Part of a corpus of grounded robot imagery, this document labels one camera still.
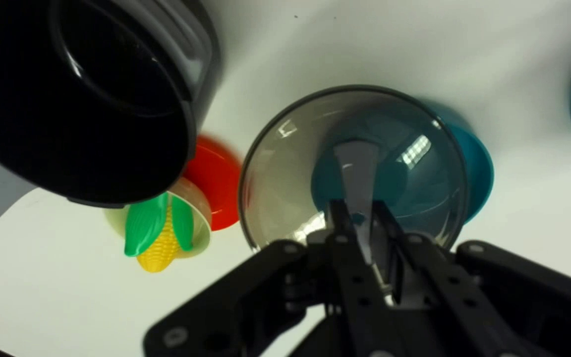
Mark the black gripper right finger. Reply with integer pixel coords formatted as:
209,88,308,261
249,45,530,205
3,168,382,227
370,197,571,357

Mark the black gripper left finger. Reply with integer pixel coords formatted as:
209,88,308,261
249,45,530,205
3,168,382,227
142,197,429,357

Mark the glass pot lid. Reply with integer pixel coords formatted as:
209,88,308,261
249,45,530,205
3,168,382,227
239,82,473,253

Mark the dark grey pot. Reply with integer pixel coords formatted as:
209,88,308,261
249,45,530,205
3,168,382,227
0,0,227,223

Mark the yellow green toy corn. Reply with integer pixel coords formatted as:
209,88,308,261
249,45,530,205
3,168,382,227
124,190,199,275

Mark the orange plastic cup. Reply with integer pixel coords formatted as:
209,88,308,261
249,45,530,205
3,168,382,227
181,132,247,233

